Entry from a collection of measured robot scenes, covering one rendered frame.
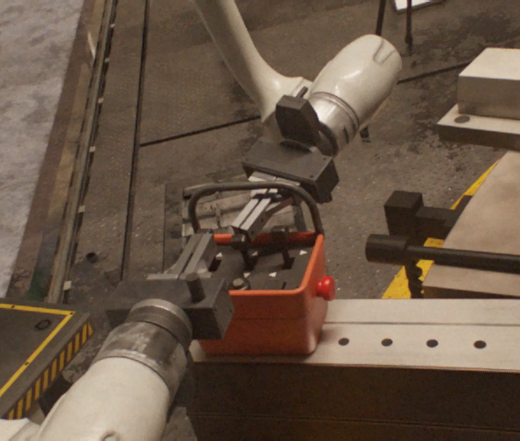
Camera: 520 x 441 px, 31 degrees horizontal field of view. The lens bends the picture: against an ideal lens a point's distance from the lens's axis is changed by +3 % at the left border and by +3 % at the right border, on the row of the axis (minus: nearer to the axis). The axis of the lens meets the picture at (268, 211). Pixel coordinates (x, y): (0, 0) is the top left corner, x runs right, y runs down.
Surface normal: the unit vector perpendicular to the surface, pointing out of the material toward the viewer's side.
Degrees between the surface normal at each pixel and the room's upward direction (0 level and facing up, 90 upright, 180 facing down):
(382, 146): 0
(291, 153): 12
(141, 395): 51
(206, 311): 90
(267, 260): 0
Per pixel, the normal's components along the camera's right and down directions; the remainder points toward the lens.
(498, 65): -0.22, -0.82
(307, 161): -0.27, -0.68
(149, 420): 0.85, -0.27
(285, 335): -0.22, 0.67
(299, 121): -0.54, 0.70
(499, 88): -0.63, 0.25
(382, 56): 0.47, -0.40
